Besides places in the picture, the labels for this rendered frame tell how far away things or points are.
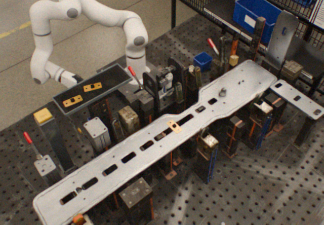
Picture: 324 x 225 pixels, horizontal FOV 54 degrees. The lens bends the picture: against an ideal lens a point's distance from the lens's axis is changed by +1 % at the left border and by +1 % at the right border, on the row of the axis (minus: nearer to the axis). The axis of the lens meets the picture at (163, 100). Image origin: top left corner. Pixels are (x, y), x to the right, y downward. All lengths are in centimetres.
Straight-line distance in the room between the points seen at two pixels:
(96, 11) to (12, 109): 178
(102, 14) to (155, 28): 212
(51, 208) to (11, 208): 45
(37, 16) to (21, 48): 219
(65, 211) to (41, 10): 93
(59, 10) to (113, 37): 214
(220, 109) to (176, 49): 90
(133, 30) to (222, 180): 94
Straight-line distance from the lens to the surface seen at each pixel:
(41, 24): 173
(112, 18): 176
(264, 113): 166
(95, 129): 147
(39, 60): 184
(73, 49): 368
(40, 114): 153
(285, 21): 180
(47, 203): 148
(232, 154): 185
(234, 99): 173
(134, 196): 138
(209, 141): 149
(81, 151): 192
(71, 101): 152
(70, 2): 162
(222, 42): 174
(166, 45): 247
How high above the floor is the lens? 228
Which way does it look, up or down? 50 degrees down
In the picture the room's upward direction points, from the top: 1 degrees counter-clockwise
